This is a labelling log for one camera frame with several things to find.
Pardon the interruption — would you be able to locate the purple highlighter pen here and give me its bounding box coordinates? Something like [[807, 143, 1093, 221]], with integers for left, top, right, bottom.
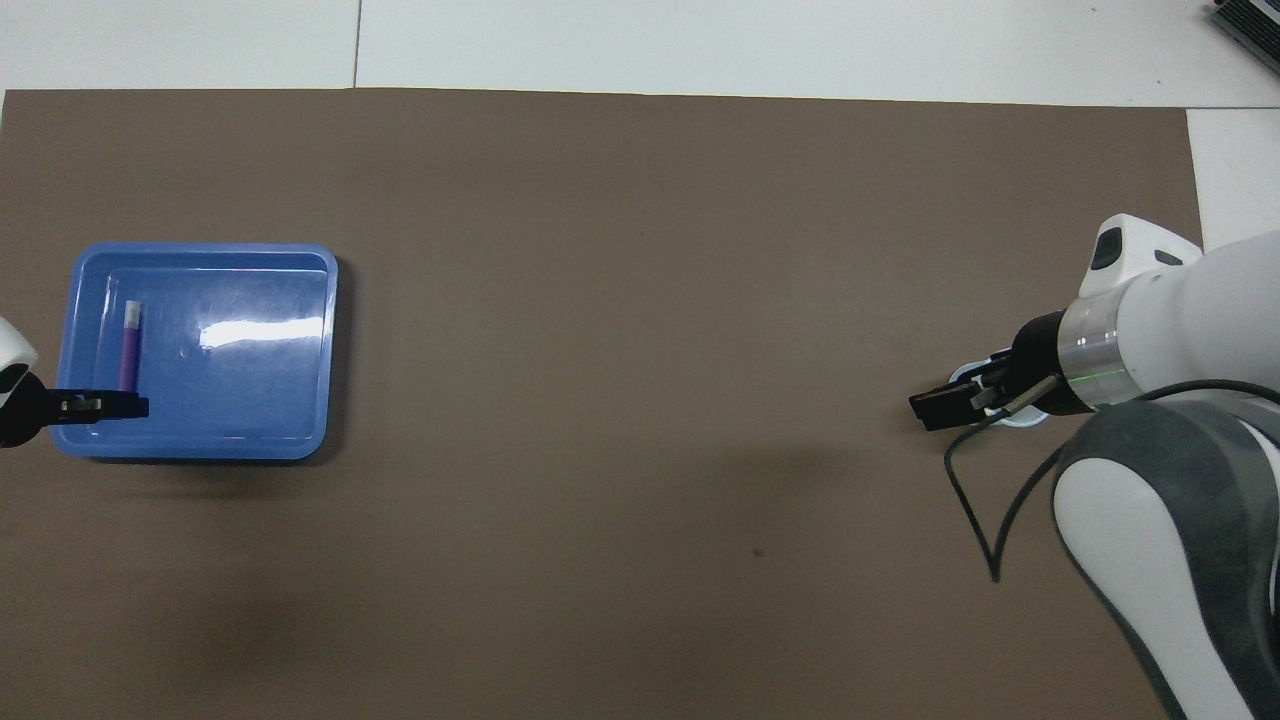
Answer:
[[118, 300, 143, 394]]

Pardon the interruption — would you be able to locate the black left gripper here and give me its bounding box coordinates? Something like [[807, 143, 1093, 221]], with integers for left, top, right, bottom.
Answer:
[[0, 370, 151, 449]]

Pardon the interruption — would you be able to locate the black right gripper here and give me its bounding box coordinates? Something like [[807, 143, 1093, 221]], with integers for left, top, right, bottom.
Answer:
[[908, 311, 1097, 433]]

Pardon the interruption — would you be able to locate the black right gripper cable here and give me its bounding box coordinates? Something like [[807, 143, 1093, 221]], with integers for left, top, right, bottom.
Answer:
[[944, 378, 1280, 585]]

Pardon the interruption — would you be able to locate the brown table mat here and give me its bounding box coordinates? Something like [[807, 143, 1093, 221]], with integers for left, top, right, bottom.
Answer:
[[0, 88, 1259, 720]]

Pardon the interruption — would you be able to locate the blue plastic tray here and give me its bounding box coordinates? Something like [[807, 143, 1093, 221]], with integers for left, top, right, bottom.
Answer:
[[50, 243, 339, 461]]

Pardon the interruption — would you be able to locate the clear plastic cup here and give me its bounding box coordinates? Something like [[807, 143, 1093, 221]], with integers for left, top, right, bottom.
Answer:
[[947, 348, 1047, 430]]

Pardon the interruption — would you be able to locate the grey ribbed device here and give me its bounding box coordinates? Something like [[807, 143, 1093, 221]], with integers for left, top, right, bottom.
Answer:
[[1208, 0, 1280, 53]]

